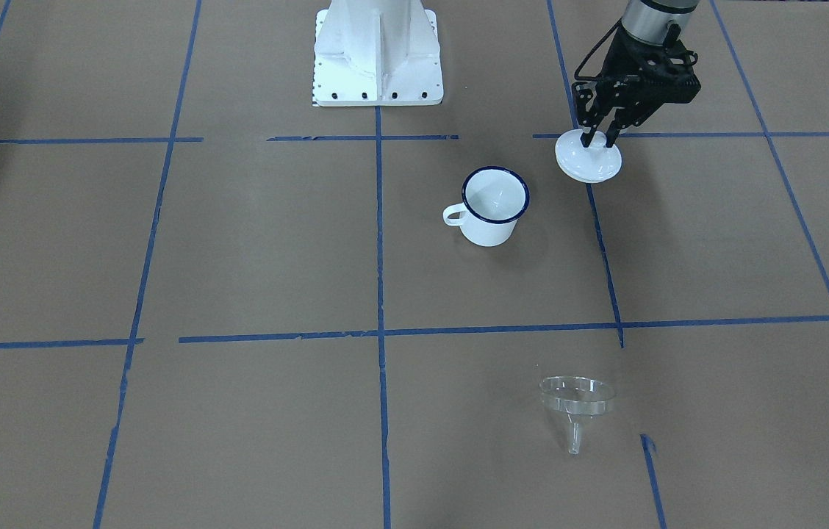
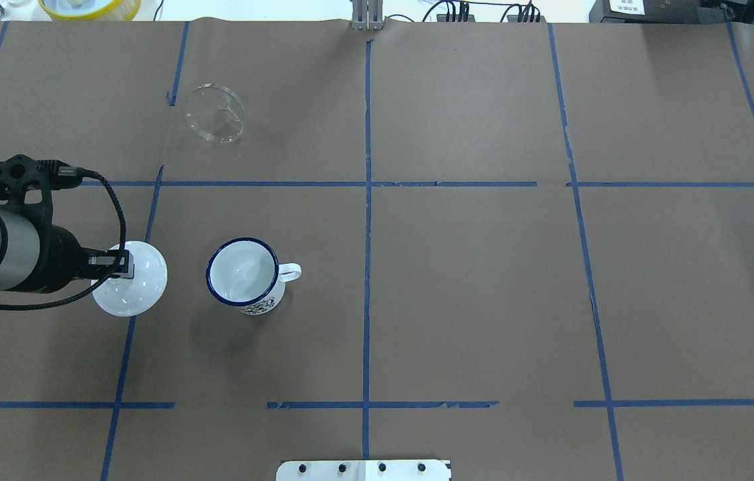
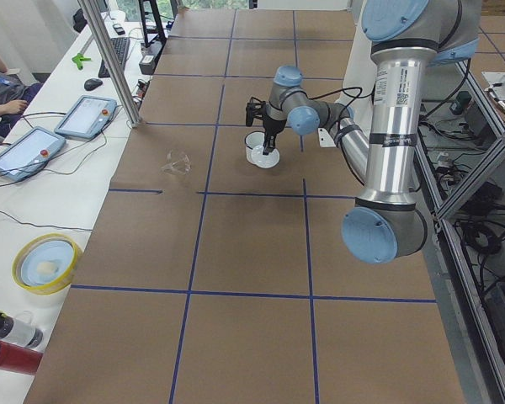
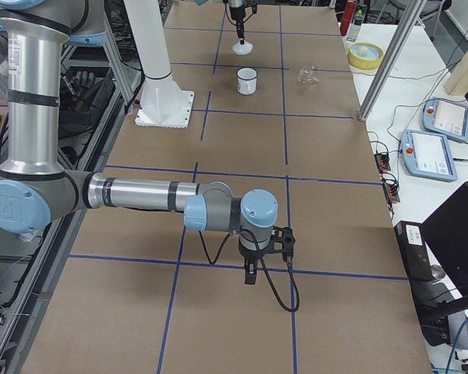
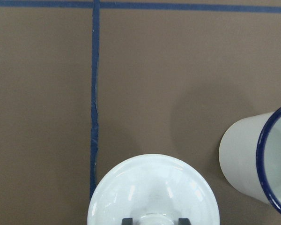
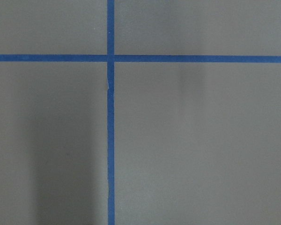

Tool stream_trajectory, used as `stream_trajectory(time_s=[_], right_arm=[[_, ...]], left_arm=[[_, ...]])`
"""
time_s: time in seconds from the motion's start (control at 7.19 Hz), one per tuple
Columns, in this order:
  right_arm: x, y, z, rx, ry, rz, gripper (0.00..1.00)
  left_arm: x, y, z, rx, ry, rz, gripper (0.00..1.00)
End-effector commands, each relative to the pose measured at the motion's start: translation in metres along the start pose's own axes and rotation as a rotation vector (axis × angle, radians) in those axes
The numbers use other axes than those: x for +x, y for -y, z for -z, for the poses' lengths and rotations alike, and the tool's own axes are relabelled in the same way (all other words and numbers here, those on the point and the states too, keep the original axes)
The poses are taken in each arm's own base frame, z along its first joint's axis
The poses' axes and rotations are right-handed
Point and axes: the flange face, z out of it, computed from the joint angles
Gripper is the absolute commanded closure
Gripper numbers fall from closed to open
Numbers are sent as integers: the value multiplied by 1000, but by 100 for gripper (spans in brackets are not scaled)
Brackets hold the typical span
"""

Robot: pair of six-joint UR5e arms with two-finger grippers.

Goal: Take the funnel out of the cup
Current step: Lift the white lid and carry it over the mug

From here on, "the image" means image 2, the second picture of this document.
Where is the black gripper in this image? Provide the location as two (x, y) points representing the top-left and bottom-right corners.
(29, 224), (134, 293)

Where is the small white bowl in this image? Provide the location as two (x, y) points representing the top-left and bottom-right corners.
(91, 241), (167, 317)

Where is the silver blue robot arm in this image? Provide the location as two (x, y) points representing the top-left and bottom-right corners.
(0, 206), (132, 293)

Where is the white enamel cup blue rim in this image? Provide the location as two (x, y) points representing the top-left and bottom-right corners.
(205, 237), (303, 316)

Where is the yellow tape roll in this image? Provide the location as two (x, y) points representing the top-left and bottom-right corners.
(37, 1), (142, 22)

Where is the black desktop box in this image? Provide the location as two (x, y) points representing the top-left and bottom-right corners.
(588, 1), (735, 25)

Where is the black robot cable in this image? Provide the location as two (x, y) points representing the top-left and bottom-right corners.
(0, 167), (129, 312)

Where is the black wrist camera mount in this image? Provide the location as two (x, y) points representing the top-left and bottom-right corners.
(0, 154), (87, 229)

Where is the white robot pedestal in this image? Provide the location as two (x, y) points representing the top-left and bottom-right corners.
(275, 459), (453, 480)

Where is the aluminium frame post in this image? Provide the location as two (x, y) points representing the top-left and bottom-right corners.
(350, 0), (385, 31)

